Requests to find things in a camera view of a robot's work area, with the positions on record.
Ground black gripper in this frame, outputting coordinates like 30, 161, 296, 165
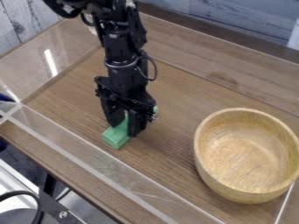
95, 59, 156, 137

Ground green rectangular block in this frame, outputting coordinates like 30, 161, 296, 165
101, 105, 157, 149

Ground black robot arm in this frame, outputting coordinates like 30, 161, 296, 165
42, 0, 157, 137

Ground brown wooden bowl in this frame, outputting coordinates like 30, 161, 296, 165
193, 108, 299, 204

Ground clear acrylic tray walls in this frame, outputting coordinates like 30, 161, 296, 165
0, 8, 299, 224

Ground black metal table bracket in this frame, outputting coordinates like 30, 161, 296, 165
37, 174, 87, 224

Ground black cable lower left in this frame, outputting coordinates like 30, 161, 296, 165
0, 190, 44, 224

